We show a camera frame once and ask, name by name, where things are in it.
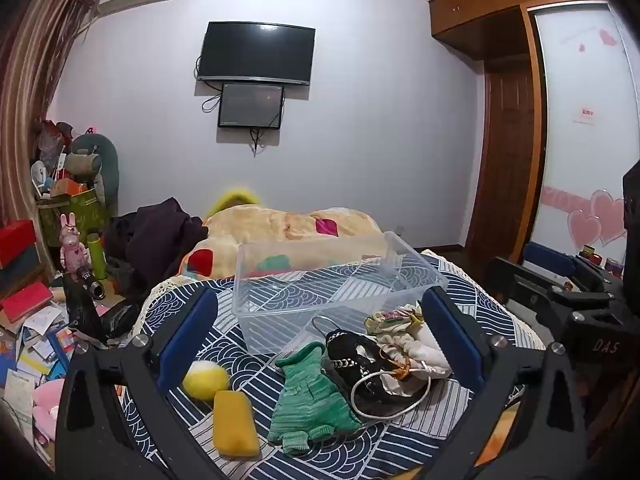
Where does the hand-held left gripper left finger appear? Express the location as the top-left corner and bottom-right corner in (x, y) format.
(55, 287), (221, 480)

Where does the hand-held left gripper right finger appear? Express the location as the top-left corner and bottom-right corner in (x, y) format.
(414, 286), (589, 480)

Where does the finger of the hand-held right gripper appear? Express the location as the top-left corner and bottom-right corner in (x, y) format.
(522, 241), (626, 292)
(486, 256), (581, 333)

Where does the yellow plush ball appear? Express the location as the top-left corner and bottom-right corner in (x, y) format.
(181, 360), (232, 402)

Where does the floral cloth pouch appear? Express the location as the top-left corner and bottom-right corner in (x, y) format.
(363, 304), (426, 336)

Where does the yellow sponge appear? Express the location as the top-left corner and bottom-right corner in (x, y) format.
(212, 390), (262, 458)

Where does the clear plastic storage box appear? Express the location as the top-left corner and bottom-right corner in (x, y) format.
(231, 231), (450, 356)

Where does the white wardrobe sliding door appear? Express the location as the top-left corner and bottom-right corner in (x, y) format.
(530, 3), (634, 268)

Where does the brown wooden door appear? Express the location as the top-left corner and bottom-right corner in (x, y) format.
(467, 66), (538, 262)

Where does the black plastic bag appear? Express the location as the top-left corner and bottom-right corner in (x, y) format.
(61, 272), (109, 349)

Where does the dark clothes pile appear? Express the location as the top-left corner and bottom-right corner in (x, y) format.
(102, 197), (210, 287)

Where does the green bottle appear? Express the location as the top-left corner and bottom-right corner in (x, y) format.
(86, 232), (109, 281)

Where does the green knitted doll outfit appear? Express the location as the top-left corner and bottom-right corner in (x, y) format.
(267, 341), (363, 457)

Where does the beige patterned blanket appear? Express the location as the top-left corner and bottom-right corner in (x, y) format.
(180, 206), (401, 281)

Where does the pink rabbit toy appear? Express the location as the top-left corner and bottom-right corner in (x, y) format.
(59, 212), (89, 274)

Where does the yellow-green fuzzy plush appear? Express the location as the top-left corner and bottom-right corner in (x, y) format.
(204, 187), (266, 221)

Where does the pink plush toy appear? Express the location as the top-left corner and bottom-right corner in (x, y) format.
(31, 377), (67, 444)

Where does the pile of papers and books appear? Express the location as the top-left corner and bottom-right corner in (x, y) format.
(0, 300), (77, 461)

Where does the red book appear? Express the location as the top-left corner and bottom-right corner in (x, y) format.
(2, 281), (54, 324)

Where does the red box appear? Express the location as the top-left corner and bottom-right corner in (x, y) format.
(0, 219), (37, 269)

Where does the grey-green plush toy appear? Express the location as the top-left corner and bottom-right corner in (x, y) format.
(67, 132), (121, 207)

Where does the small white fan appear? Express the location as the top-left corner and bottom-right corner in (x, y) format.
(31, 160), (52, 192)

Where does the wooden wardrobe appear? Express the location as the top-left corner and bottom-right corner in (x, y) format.
(429, 0), (640, 271)

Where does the brown striped curtain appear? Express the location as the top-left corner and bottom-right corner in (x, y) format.
(0, 0), (101, 221)

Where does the cream drawstring bag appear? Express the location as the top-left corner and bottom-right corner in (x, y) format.
(375, 325), (454, 396)

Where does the black knitted pouch with chain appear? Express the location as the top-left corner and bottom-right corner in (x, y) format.
(325, 330), (432, 418)

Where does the black camera lens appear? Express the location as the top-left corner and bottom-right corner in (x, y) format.
(76, 265), (107, 302)

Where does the white cable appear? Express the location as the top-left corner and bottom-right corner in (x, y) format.
(311, 315), (434, 420)

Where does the small black wall monitor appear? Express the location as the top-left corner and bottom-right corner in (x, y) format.
(217, 83), (286, 130)

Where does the wall-mounted black television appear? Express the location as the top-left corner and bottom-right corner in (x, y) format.
(196, 21), (316, 86)

